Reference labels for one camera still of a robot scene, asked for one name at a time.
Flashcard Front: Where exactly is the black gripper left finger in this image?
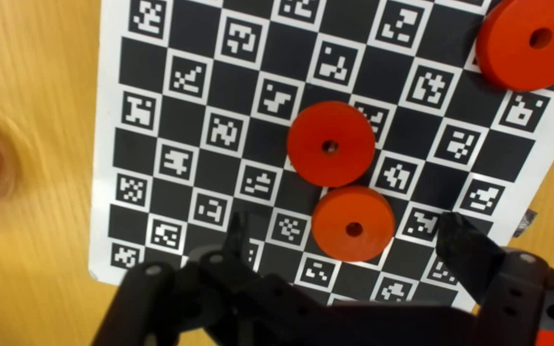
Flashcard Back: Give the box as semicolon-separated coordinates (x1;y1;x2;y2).
91;210;370;346

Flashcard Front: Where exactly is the grey piece under checkerboard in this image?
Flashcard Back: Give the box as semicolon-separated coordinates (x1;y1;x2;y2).
520;208;543;233

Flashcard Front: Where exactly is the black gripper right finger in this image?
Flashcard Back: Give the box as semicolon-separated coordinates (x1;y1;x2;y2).
435;212;554;346

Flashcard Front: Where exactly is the black white checkerboard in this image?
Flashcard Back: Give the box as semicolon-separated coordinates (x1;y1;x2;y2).
87;0;554;316

